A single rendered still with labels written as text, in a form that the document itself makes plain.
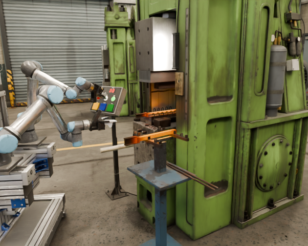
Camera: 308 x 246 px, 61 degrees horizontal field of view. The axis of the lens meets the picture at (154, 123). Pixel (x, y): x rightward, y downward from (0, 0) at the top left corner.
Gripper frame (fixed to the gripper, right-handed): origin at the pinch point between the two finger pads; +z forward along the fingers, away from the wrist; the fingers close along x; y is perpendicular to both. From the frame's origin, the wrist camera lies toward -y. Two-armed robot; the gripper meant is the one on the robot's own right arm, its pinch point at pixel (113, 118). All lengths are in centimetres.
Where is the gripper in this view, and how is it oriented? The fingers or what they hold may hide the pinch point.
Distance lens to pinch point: 209.1
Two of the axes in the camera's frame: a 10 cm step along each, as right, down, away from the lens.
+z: 8.6, -1.3, 4.9
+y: 0.2, 9.7, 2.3
